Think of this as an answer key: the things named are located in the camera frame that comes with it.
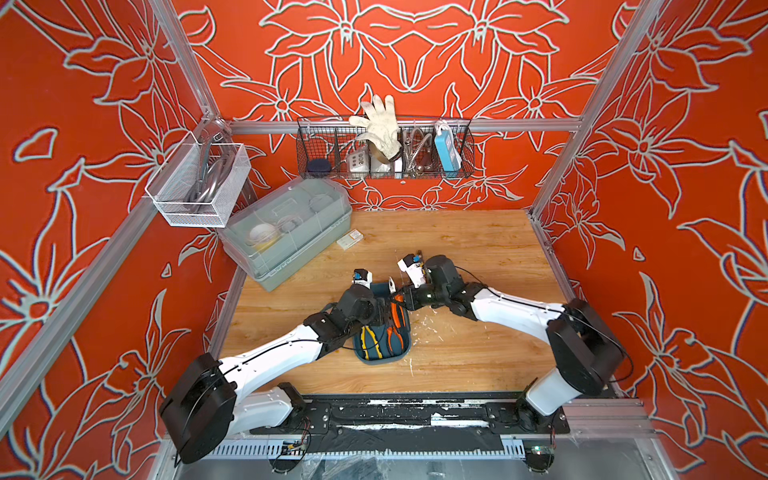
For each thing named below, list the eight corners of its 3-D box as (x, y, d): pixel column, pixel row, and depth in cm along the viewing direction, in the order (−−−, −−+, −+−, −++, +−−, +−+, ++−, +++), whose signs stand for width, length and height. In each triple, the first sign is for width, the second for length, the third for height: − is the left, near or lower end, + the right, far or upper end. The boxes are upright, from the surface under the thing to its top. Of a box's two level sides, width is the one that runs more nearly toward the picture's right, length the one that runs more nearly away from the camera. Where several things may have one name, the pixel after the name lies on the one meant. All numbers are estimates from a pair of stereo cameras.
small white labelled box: (344, 250, 110) (343, 247, 109) (337, 243, 113) (336, 240, 111) (364, 238, 114) (363, 234, 113) (357, 231, 116) (356, 228, 115)
